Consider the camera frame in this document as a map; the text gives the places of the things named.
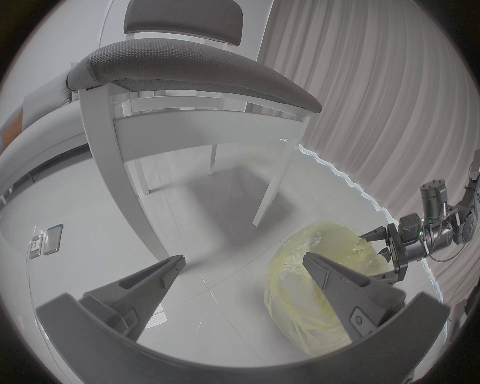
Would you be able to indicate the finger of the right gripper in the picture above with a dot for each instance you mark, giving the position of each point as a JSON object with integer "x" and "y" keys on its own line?
{"x": 388, "y": 279}
{"x": 377, "y": 235}

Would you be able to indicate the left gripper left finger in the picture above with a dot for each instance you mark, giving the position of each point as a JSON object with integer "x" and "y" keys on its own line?
{"x": 142, "y": 292}

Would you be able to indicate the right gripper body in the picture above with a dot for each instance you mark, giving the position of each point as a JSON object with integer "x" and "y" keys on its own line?
{"x": 407, "y": 249}

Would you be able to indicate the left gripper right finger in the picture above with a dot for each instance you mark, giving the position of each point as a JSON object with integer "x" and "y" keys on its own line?
{"x": 345, "y": 296}

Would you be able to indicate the yellow plastic bag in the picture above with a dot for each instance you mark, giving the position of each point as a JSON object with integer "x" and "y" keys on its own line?
{"x": 292, "y": 270}

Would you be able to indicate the white trash bin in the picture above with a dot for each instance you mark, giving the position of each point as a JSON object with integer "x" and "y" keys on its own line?
{"x": 300, "y": 322}

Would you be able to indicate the white curtain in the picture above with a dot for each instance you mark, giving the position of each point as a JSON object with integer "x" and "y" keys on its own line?
{"x": 375, "y": 112}

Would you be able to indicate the light grey sofa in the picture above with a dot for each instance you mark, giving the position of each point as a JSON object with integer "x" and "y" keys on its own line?
{"x": 37, "y": 142}

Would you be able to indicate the grey white chair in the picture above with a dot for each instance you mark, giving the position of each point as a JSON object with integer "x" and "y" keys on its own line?
{"x": 187, "y": 63}

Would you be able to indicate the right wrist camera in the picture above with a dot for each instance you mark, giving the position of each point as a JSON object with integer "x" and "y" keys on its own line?
{"x": 409, "y": 224}

